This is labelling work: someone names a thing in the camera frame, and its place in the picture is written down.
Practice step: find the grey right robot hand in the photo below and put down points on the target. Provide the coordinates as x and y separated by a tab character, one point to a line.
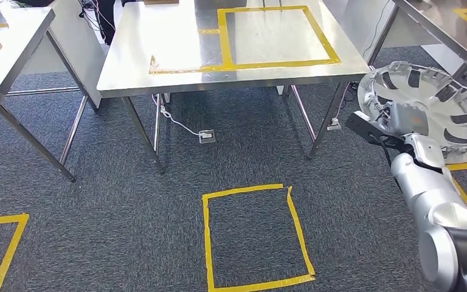
406	119

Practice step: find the silver plastic wheel cover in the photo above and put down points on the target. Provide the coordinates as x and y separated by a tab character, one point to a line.
451	104

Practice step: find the white power plug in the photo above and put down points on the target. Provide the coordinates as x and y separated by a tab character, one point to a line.
334	125

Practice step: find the stainless steel table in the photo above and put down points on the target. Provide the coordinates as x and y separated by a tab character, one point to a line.
177	48
4	60
439	20

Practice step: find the yellow table tape rectangle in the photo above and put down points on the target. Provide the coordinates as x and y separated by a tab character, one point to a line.
225	44

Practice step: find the metal floor socket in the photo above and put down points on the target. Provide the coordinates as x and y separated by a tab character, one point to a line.
207	137

